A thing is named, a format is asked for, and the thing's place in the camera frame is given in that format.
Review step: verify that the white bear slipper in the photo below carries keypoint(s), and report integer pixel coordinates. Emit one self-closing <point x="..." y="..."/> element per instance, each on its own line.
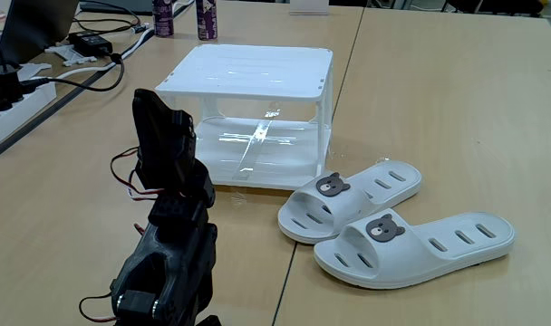
<point x="393" y="258"/>
<point x="343" y="204"/>

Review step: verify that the white open shelf box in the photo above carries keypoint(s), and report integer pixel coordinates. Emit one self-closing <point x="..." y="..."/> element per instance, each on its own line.
<point x="248" y="68"/>

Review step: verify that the black power adapter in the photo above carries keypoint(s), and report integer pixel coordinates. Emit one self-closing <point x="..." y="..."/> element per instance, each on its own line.
<point x="89" y="43"/>

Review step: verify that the white printed part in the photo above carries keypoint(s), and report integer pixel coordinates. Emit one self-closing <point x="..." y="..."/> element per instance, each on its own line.
<point x="33" y="70"/>
<point x="71" y="55"/>

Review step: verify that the purple drink can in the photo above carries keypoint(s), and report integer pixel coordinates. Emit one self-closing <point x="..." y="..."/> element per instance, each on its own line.
<point x="206" y="20"/>
<point x="163" y="18"/>

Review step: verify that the white power strip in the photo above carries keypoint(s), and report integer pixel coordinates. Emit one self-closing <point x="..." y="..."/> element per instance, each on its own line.
<point x="12" y="117"/>

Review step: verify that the dark laptop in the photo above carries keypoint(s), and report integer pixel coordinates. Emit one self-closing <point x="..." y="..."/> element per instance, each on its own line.
<point x="35" y="27"/>

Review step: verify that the black power plug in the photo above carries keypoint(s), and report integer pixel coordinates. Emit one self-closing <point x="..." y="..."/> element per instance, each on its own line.
<point x="6" y="86"/>

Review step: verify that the white stand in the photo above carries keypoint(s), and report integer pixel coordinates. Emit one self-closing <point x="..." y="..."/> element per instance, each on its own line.
<point x="309" y="6"/>

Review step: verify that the black chair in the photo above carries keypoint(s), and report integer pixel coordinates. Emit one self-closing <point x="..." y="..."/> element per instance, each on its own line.
<point x="493" y="5"/>

